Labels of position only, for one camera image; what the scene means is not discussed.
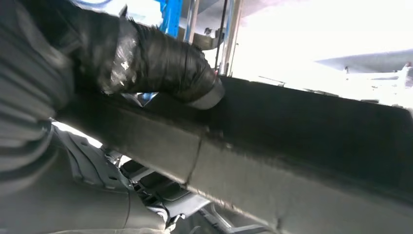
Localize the large blue metal shelf rack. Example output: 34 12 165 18
142 0 185 104

